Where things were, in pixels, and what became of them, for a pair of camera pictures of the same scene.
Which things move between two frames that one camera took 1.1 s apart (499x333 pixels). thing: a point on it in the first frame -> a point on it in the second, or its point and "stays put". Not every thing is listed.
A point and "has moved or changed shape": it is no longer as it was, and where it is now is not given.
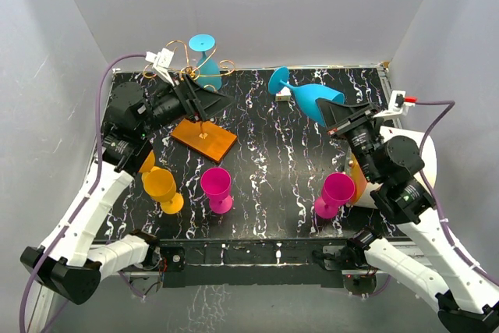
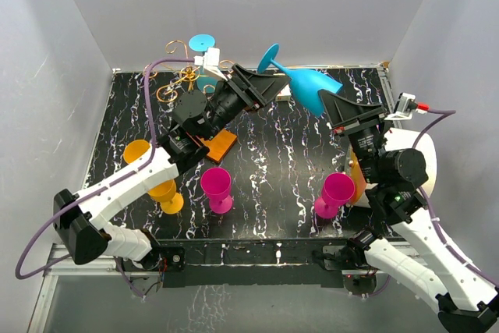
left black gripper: (198, 104) -> (263, 90)
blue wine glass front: (306, 94) has moved or changed shape
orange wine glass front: (161, 185) stays put
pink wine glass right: (337, 189) stays put
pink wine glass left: (216, 183) stays put
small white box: (284, 95) stays put
